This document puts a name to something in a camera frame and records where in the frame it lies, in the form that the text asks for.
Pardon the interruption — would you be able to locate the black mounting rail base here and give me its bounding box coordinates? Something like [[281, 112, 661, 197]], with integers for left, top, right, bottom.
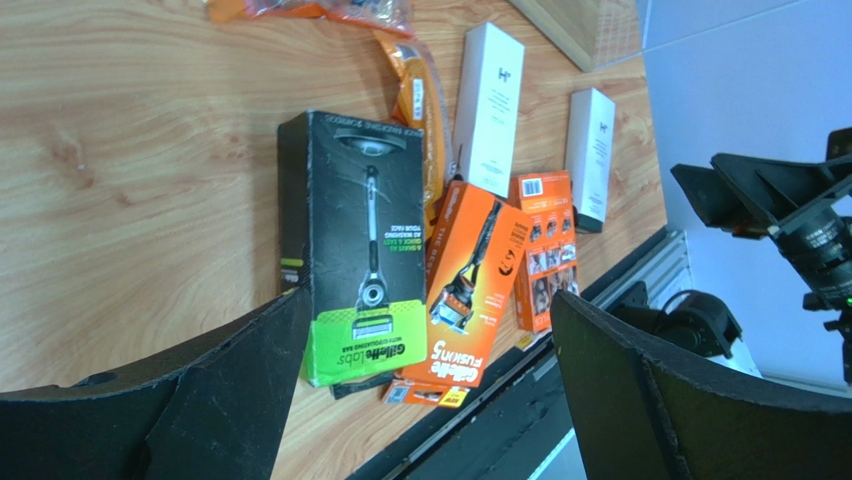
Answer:
[[352, 336, 573, 479]]

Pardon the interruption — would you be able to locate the orange razor bag horizontal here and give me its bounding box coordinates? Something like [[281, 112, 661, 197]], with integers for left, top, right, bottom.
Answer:
[[204, 0, 414, 38]]

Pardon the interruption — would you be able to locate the black green Gillette Labs box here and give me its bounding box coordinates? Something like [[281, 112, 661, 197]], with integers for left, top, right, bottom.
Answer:
[[277, 110, 427, 387]]

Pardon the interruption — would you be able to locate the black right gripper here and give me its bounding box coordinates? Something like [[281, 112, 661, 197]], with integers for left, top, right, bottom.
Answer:
[[671, 129, 851, 383]]

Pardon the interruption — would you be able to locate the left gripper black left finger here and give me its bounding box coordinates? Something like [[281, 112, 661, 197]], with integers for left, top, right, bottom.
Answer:
[[1, 290, 312, 479]]

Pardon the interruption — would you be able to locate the orange razor bag vertical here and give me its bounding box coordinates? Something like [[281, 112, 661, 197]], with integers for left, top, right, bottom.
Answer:
[[373, 31, 456, 238]]

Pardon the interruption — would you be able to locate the white tall box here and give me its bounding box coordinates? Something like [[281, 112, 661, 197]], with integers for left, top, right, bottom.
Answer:
[[452, 22, 525, 198], [565, 88, 616, 234]]

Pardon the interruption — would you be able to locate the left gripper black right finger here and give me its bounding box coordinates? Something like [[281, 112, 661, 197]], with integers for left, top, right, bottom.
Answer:
[[551, 292, 851, 479]]

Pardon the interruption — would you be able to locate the orange Gillette Fusion5 box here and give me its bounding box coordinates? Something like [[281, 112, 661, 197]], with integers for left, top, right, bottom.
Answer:
[[397, 181, 532, 387]]

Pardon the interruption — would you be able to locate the white tall box far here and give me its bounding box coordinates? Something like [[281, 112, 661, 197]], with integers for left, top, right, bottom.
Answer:
[[565, 88, 616, 234]]

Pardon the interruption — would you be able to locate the white wire wooden shelf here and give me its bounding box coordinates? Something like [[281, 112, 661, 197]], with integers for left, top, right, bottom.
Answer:
[[510, 0, 644, 72]]

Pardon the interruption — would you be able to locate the orange razor box back side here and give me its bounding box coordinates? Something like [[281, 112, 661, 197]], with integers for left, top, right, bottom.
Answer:
[[509, 171, 580, 333]]

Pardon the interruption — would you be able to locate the white tall box near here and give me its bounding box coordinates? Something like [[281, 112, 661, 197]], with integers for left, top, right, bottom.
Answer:
[[452, 22, 525, 198]]

